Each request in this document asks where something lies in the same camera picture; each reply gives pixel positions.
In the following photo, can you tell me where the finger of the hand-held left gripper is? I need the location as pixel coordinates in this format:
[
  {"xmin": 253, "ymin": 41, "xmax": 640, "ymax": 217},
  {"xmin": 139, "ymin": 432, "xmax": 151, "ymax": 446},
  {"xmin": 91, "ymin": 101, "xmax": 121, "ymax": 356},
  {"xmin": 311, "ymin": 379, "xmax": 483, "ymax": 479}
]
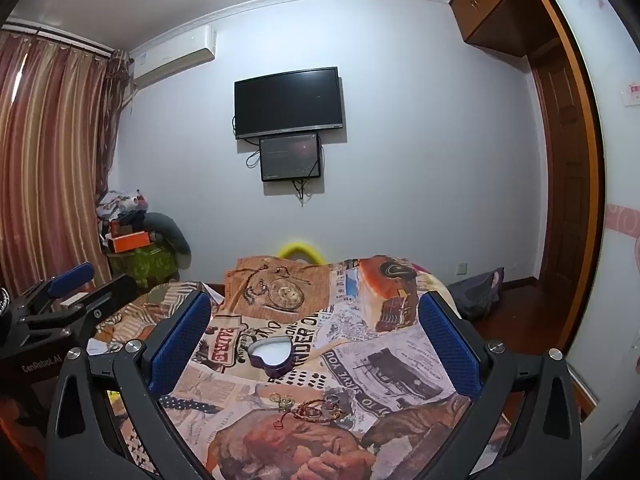
[
  {"xmin": 10, "ymin": 262, "xmax": 96, "ymax": 321},
  {"xmin": 20, "ymin": 274, "xmax": 140, "ymax": 347}
]

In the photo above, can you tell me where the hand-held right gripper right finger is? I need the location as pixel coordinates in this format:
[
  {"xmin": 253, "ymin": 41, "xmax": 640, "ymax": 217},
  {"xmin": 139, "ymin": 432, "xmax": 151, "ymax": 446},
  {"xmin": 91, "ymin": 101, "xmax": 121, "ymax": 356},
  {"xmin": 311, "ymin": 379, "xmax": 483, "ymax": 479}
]
[{"xmin": 419, "ymin": 290, "xmax": 583, "ymax": 480}]

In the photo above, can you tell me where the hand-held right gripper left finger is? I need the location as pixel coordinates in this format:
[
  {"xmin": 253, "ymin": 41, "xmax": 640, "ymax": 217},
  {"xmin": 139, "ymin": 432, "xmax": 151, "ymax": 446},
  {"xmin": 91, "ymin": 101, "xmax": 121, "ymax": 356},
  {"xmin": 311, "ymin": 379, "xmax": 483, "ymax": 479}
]
[{"xmin": 45, "ymin": 290, "xmax": 216, "ymax": 480}]

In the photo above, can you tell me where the purple heart-shaped jewelry box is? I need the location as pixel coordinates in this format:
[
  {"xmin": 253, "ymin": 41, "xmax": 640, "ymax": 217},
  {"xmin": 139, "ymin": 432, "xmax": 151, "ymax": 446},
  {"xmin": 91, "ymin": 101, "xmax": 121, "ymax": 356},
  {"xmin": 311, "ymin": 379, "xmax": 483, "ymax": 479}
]
[{"xmin": 248, "ymin": 337, "xmax": 294, "ymax": 378}]

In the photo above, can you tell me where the red beaded bracelet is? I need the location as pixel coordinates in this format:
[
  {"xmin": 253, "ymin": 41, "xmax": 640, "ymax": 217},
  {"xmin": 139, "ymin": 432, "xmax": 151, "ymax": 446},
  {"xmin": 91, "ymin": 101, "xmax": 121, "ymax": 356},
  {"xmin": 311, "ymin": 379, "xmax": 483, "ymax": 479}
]
[{"xmin": 292, "ymin": 399, "xmax": 332, "ymax": 422}]

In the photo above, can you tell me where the dark bag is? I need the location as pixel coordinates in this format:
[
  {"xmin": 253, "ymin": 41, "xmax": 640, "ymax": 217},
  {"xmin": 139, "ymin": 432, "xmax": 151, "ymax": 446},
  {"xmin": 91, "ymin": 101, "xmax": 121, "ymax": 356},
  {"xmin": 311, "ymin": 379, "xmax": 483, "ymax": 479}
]
[{"xmin": 446, "ymin": 267, "xmax": 506, "ymax": 323}]

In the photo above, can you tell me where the green patterned storage box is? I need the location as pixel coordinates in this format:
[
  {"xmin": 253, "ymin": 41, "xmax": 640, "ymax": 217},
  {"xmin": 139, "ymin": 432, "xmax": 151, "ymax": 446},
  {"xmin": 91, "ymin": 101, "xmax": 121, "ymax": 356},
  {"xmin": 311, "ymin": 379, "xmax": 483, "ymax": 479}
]
[{"xmin": 107, "ymin": 243, "xmax": 181, "ymax": 289}]

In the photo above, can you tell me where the orange box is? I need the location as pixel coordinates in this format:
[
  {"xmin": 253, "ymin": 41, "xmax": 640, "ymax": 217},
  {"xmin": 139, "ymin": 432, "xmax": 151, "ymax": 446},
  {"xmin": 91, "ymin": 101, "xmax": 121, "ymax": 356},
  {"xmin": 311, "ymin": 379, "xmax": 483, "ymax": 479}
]
[{"xmin": 111, "ymin": 231, "xmax": 154, "ymax": 254}]

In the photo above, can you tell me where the pile of printed clothes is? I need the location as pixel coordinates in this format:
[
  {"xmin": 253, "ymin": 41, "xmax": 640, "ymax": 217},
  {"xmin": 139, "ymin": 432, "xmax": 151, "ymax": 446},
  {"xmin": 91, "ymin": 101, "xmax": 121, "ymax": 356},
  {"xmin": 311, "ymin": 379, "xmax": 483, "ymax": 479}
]
[{"xmin": 97, "ymin": 189, "xmax": 149, "ymax": 222}]

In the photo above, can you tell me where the striped red curtain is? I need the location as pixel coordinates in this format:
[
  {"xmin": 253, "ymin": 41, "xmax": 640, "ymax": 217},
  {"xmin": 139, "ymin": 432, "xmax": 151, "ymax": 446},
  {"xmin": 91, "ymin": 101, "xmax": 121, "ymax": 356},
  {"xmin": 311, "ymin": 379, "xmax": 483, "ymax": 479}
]
[{"xmin": 0, "ymin": 25, "xmax": 133, "ymax": 293}]

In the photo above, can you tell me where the printed newspaper-pattern blanket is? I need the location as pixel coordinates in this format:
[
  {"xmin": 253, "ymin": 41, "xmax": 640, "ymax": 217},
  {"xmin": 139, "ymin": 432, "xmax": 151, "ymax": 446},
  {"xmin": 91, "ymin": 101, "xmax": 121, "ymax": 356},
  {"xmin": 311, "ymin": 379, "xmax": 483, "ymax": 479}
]
[{"xmin": 87, "ymin": 254, "xmax": 516, "ymax": 480}]

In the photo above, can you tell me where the yellow curved object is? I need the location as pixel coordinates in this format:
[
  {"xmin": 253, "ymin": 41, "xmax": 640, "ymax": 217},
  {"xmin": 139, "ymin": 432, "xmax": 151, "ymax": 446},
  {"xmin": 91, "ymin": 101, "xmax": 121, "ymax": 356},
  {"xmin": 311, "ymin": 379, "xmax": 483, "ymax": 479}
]
[{"xmin": 276, "ymin": 241, "xmax": 326, "ymax": 265}]

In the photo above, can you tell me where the brown wooden door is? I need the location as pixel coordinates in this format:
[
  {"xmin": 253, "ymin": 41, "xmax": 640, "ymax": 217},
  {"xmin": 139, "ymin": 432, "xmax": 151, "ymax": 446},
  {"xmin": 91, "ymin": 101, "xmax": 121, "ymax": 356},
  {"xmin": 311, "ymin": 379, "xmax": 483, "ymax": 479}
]
[{"xmin": 529, "ymin": 39, "xmax": 603, "ymax": 358}]

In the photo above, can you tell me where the white air conditioner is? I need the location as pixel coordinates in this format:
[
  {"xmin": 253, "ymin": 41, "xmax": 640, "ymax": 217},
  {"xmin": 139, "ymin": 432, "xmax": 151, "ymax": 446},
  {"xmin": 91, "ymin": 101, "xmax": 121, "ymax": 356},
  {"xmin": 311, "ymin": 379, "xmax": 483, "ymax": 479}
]
[{"xmin": 131, "ymin": 25, "xmax": 219, "ymax": 89}]

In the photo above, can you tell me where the wooden overhead cabinet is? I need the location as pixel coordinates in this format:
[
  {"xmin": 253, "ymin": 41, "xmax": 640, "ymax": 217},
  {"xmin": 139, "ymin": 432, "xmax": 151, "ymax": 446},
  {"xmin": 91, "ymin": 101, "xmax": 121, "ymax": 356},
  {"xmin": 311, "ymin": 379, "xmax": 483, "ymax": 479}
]
[{"xmin": 448, "ymin": 0, "xmax": 558, "ymax": 58}]

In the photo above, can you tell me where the black monitor cable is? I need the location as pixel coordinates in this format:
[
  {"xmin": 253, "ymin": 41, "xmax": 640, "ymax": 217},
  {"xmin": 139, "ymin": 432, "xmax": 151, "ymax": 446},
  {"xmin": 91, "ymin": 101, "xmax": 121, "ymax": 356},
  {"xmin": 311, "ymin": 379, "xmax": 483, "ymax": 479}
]
[{"xmin": 294, "ymin": 160, "xmax": 322, "ymax": 208}]

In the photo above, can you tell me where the small black wall monitor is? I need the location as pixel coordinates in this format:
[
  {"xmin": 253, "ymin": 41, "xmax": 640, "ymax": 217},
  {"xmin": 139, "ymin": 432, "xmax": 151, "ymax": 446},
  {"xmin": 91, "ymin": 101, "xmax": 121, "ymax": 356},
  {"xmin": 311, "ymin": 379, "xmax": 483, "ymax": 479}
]
[{"xmin": 259, "ymin": 133, "xmax": 322, "ymax": 182}]

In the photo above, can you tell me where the black wall television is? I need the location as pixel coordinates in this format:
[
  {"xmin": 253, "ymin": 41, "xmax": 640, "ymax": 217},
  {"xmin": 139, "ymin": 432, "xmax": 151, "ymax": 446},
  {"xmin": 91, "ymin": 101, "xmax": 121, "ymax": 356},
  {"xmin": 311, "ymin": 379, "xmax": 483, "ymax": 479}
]
[{"xmin": 234, "ymin": 66, "xmax": 346, "ymax": 141}]

